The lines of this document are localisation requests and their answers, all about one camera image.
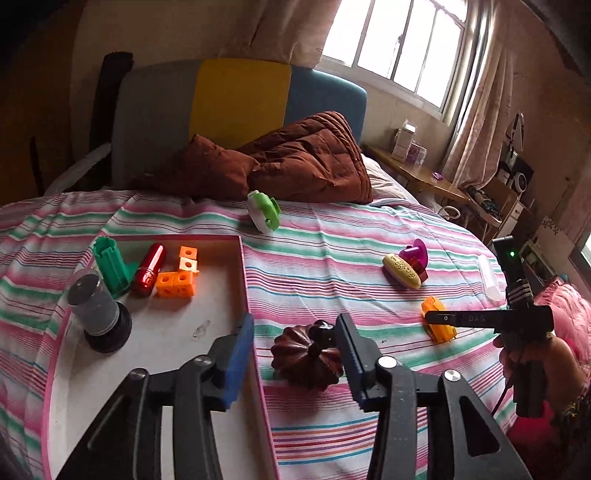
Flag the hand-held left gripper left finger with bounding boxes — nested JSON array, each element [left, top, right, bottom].
[[55, 313, 256, 480]]

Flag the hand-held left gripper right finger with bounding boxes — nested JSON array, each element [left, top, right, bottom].
[[335, 313, 534, 480]]

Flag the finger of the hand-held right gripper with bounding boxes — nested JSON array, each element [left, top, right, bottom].
[[424, 307, 499, 330]]

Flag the orange yellow plastic case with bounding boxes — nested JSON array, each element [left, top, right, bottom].
[[421, 296, 458, 343]]

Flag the brown pumpkin shaped mold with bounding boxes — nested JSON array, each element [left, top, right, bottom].
[[270, 320, 345, 392]]

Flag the white tray with pink rim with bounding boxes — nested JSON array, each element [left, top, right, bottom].
[[44, 234, 281, 480]]

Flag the cream perforated oval shell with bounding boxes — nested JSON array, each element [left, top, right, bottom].
[[382, 253, 423, 290]]

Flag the orange linked cube blocks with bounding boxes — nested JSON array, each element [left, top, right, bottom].
[[156, 246, 200, 297]]

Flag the red metallic cylinder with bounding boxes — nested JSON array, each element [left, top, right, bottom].
[[130, 243, 166, 297]]

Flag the black grey filter cup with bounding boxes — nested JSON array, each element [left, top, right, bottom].
[[67, 273, 133, 354]]

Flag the green white plug device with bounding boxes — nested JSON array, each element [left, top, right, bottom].
[[246, 189, 282, 233]]

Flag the green flanged plastic spool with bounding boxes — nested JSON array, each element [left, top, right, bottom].
[[92, 235, 139, 298]]

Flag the person's right hand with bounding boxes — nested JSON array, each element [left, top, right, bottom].
[[493, 335, 583, 416]]

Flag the pink blanket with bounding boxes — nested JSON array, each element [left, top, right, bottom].
[[508, 279, 591, 480]]

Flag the white translucent tube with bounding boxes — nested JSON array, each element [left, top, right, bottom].
[[478, 254, 502, 303]]

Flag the striped bedspread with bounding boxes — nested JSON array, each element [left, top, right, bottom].
[[0, 189, 568, 480]]

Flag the cluttered wooden shelf unit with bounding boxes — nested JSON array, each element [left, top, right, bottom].
[[462, 152, 539, 241]]

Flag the wooden side table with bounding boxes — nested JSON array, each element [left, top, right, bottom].
[[365, 144, 469, 204]]

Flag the white pillow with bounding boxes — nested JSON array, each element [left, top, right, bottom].
[[360, 152, 419, 204]]

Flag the white box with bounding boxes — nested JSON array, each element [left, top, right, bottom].
[[392, 119, 419, 160]]

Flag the brown quilt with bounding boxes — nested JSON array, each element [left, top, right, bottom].
[[143, 111, 374, 204]]

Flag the beige curtain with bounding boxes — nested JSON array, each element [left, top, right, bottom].
[[441, 0, 513, 185], [231, 0, 352, 70]]

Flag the grey yellow blue headboard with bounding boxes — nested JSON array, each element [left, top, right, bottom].
[[111, 58, 368, 190]]

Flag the window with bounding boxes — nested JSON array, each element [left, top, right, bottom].
[[321, 0, 467, 123]]

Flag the wooden wardrobe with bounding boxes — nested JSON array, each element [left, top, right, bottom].
[[0, 0, 93, 204]]

